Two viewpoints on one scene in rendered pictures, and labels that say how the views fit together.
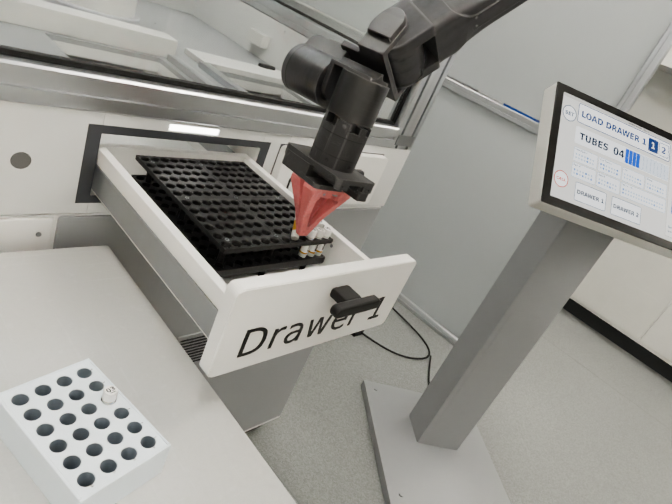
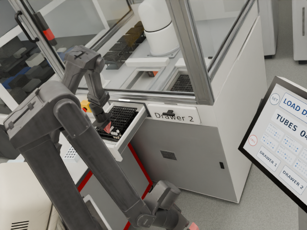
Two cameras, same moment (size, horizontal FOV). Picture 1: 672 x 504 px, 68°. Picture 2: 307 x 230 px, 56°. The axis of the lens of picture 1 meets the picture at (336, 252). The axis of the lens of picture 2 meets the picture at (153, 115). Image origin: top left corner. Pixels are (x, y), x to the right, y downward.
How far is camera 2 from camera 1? 1.66 m
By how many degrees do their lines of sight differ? 81
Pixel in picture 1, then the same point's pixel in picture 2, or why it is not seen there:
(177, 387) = not seen: hidden behind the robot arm
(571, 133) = (270, 113)
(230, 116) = (129, 96)
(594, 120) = (293, 106)
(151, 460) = (71, 159)
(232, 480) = (79, 169)
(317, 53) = not seen: hidden behind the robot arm
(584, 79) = not seen: outside the picture
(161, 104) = (115, 95)
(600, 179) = (280, 149)
